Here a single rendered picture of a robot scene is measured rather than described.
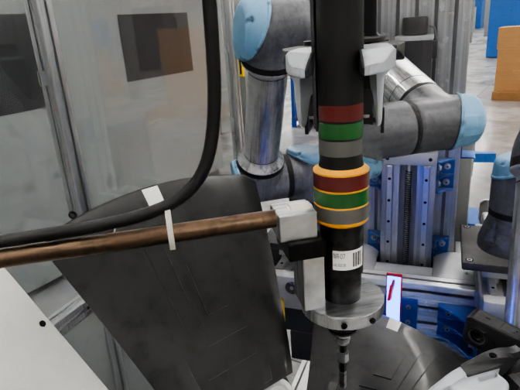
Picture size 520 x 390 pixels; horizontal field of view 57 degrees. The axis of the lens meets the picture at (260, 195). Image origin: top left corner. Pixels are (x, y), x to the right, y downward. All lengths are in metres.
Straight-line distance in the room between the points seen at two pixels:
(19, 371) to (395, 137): 0.52
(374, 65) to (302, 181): 0.89
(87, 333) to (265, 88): 0.71
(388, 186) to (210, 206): 0.84
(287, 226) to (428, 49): 0.92
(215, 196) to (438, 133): 0.32
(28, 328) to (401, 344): 0.46
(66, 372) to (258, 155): 0.68
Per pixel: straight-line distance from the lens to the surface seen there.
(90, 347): 1.27
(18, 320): 0.63
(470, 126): 0.70
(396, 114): 0.65
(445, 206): 1.40
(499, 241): 1.23
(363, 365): 0.62
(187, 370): 0.45
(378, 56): 0.35
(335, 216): 0.37
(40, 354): 0.62
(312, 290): 0.39
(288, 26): 0.93
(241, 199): 0.52
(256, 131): 1.08
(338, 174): 0.36
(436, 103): 0.69
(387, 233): 1.34
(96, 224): 0.36
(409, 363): 0.65
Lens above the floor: 1.58
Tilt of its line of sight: 20 degrees down
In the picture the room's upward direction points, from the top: 4 degrees counter-clockwise
